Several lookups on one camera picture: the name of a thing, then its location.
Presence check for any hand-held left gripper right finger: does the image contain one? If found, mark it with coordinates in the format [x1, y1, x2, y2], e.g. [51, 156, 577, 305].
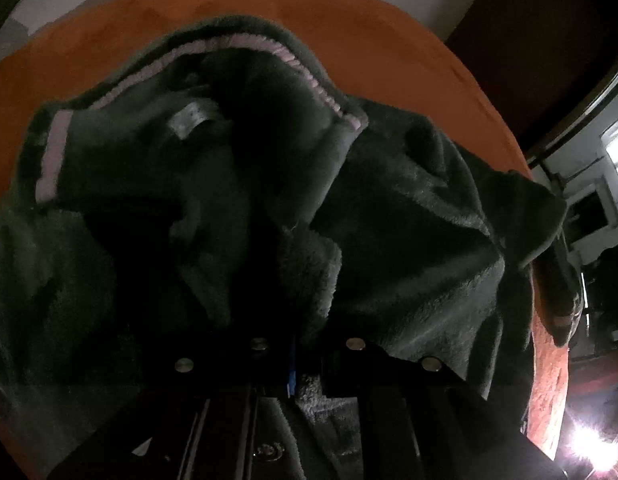
[321, 337, 570, 480]

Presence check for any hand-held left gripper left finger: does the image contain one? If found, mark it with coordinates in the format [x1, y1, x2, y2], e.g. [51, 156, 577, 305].
[49, 337, 297, 480]

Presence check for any dark green fleece garment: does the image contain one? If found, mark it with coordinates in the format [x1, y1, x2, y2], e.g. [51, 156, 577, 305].
[0, 15, 584, 480]

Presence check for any bright lamp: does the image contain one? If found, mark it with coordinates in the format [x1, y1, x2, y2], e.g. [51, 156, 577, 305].
[559, 407, 618, 478]

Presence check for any orange blanket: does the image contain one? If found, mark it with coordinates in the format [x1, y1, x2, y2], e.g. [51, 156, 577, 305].
[0, 0, 572, 480]

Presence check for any brown wooden door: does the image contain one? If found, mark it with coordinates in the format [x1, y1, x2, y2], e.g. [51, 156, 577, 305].
[441, 0, 618, 147]

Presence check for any metal door frame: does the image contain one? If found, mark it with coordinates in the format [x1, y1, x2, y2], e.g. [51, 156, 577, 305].
[526, 66, 618, 166]

